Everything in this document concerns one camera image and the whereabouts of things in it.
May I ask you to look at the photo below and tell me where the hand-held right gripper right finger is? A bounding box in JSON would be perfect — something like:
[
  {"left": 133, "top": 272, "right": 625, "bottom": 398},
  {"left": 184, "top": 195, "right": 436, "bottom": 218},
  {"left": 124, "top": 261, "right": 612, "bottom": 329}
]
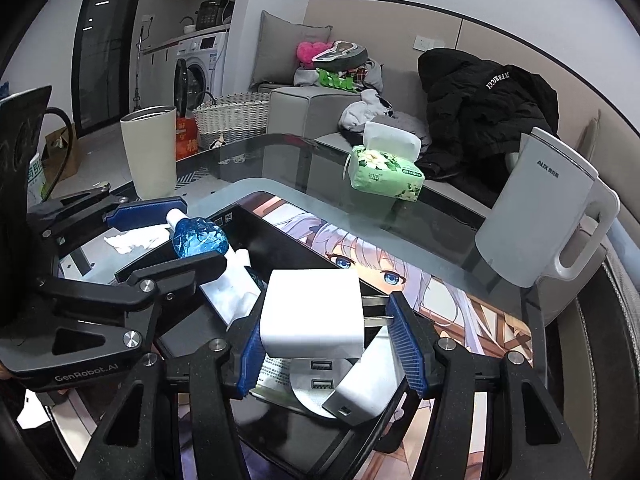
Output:
[{"left": 387, "top": 291, "right": 593, "bottom": 480}]

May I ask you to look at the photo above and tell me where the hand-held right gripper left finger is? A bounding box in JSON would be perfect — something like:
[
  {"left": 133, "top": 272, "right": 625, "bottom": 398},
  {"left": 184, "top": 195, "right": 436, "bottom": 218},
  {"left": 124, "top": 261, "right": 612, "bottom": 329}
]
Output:
[{"left": 72, "top": 292, "right": 273, "bottom": 480}]

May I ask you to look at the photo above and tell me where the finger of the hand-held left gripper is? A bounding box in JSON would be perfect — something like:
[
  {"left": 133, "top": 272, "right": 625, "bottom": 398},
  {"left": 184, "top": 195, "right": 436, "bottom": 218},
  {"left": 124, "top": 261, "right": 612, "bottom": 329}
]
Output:
[
  {"left": 27, "top": 182, "right": 190, "bottom": 241},
  {"left": 37, "top": 250, "right": 227, "bottom": 311}
]

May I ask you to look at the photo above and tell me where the blue bottle with white cap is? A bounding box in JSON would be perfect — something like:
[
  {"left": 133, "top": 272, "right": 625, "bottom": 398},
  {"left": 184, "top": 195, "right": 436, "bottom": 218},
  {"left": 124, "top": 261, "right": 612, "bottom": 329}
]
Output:
[{"left": 165, "top": 207, "right": 231, "bottom": 260}]

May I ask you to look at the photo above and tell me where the white charger plug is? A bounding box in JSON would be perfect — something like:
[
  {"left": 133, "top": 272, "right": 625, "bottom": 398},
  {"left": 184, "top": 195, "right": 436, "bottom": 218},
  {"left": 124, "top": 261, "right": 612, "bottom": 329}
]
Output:
[{"left": 321, "top": 330, "right": 408, "bottom": 427}]

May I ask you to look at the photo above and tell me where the round silver USB hub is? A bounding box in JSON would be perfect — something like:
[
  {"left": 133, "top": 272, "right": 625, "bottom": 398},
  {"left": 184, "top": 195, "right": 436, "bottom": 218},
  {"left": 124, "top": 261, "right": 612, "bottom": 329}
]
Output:
[{"left": 287, "top": 357, "right": 351, "bottom": 418}]

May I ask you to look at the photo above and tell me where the white cube charger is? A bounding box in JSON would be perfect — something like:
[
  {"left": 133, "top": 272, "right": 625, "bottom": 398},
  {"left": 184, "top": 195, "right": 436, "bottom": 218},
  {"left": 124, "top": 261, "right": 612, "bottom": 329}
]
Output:
[{"left": 260, "top": 268, "right": 396, "bottom": 361}]

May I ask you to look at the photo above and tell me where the black cardboard box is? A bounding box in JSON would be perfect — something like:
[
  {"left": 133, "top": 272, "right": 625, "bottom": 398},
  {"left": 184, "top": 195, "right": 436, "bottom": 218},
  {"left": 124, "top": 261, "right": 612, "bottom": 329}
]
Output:
[{"left": 152, "top": 191, "right": 408, "bottom": 468}]

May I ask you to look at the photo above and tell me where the green and white can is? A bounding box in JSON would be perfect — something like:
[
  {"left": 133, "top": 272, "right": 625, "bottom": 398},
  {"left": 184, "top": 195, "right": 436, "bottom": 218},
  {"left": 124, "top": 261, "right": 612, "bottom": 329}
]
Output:
[{"left": 27, "top": 152, "right": 57, "bottom": 206}]

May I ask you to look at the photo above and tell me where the crumpled white tissue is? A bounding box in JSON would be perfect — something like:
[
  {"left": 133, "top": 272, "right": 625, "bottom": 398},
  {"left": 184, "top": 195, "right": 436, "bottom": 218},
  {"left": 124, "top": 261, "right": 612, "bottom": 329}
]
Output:
[{"left": 102, "top": 225, "right": 176, "bottom": 256}]

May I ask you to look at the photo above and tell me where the brown cardboard box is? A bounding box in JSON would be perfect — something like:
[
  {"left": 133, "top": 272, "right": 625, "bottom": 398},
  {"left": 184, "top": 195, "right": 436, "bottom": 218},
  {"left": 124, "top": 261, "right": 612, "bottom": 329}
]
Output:
[{"left": 40, "top": 122, "right": 81, "bottom": 183}]

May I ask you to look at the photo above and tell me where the printed desk mat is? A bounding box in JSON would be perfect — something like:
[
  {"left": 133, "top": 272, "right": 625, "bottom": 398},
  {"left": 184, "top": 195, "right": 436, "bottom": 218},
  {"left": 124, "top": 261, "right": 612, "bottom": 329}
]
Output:
[{"left": 175, "top": 190, "right": 546, "bottom": 480}]

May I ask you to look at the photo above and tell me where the cream trash can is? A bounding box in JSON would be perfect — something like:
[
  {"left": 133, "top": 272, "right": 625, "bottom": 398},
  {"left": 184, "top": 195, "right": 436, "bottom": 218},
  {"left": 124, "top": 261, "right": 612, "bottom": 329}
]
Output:
[{"left": 120, "top": 105, "right": 178, "bottom": 201}]

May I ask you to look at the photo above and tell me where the red bag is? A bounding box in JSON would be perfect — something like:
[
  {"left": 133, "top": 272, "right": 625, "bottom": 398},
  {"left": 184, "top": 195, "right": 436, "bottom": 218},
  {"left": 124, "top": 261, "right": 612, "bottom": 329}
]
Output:
[{"left": 174, "top": 112, "right": 201, "bottom": 161}]

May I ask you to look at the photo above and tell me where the white wicker basket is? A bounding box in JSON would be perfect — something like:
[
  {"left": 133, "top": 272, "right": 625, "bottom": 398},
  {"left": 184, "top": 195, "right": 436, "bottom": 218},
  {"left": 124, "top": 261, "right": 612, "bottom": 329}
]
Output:
[{"left": 192, "top": 91, "right": 272, "bottom": 148}]

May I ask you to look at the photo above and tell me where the mop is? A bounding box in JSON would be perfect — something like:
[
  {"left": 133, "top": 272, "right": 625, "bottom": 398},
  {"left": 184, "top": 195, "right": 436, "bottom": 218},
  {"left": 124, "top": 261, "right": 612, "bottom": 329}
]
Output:
[{"left": 131, "top": 22, "right": 151, "bottom": 113}]

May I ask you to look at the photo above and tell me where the dark door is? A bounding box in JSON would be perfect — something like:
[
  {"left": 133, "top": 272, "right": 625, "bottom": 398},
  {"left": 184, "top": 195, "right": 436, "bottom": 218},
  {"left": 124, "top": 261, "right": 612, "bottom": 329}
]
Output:
[{"left": 70, "top": 0, "right": 151, "bottom": 136}]

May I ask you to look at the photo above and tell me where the white washing machine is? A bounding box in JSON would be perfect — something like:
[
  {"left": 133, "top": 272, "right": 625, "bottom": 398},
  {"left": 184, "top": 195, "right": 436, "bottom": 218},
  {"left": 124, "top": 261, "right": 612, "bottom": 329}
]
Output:
[{"left": 172, "top": 30, "right": 232, "bottom": 113}]

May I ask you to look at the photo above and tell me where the grey upholstered chair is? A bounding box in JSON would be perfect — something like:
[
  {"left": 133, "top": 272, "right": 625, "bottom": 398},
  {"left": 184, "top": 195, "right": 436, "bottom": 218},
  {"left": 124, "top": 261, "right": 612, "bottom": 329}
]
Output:
[{"left": 540, "top": 260, "right": 608, "bottom": 328}]

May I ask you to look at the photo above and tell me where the green tissue pack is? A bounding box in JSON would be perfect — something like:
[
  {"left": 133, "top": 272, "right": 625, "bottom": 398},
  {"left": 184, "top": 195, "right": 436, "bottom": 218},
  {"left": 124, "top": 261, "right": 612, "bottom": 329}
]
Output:
[{"left": 342, "top": 121, "right": 426, "bottom": 203}]

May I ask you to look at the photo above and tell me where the white electric kettle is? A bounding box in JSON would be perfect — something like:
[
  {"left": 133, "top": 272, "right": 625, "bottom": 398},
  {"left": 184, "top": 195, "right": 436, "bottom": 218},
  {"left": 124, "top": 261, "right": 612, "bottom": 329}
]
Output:
[{"left": 475, "top": 127, "right": 621, "bottom": 288}]

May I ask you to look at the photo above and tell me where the grey sofa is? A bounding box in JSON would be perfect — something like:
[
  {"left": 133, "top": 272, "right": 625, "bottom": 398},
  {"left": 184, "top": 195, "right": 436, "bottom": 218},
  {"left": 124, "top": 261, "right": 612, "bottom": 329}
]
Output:
[{"left": 257, "top": 67, "right": 501, "bottom": 221}]

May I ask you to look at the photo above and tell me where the dark chair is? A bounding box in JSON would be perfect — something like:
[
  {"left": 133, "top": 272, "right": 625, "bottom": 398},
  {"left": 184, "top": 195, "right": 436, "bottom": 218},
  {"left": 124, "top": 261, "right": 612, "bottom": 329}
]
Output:
[{"left": 570, "top": 250, "right": 640, "bottom": 461}]

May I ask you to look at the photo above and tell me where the black kitchen appliance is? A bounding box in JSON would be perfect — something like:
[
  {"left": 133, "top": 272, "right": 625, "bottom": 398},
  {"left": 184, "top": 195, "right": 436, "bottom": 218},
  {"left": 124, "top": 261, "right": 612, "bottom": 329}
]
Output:
[{"left": 195, "top": 0, "right": 233, "bottom": 31}]

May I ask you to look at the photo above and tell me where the grey cushion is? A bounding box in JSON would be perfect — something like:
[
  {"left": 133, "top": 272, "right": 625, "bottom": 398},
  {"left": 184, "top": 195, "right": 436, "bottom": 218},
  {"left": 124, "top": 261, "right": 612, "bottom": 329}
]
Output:
[{"left": 248, "top": 10, "right": 333, "bottom": 92}]

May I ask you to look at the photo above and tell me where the pink plush toy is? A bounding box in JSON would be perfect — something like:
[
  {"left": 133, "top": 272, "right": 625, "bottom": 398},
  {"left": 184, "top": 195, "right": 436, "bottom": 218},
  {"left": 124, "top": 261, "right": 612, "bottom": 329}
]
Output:
[{"left": 296, "top": 40, "right": 331, "bottom": 67}]

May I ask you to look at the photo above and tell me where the green and white bag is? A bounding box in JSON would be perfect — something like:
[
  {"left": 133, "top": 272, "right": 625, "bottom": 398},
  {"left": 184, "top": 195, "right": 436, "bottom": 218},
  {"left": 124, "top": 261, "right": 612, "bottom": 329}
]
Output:
[{"left": 317, "top": 67, "right": 362, "bottom": 93}]

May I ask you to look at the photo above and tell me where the light grey garment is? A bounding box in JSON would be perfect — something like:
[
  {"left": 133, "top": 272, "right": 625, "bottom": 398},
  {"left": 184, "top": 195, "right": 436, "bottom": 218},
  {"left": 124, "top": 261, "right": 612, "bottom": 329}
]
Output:
[{"left": 337, "top": 87, "right": 433, "bottom": 146}]

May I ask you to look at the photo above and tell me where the light blue pillow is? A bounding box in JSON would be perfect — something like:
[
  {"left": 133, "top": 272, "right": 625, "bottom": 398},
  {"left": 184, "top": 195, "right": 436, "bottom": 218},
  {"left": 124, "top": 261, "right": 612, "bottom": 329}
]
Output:
[{"left": 607, "top": 217, "right": 636, "bottom": 256}]

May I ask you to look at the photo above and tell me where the black puffer jacket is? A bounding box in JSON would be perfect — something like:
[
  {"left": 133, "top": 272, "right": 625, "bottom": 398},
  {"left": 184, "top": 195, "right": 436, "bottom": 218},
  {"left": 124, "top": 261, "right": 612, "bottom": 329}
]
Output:
[{"left": 415, "top": 47, "right": 560, "bottom": 181}]

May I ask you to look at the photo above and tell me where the printed round pillow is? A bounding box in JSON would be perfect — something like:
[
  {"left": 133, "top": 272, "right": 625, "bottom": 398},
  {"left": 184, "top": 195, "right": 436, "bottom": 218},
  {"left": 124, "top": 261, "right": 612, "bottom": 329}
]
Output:
[{"left": 312, "top": 41, "right": 370, "bottom": 70}]

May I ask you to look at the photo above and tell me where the black cable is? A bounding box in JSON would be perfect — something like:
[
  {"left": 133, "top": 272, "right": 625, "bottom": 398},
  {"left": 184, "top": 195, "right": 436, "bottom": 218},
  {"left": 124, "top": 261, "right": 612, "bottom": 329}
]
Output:
[{"left": 42, "top": 107, "right": 73, "bottom": 198}]

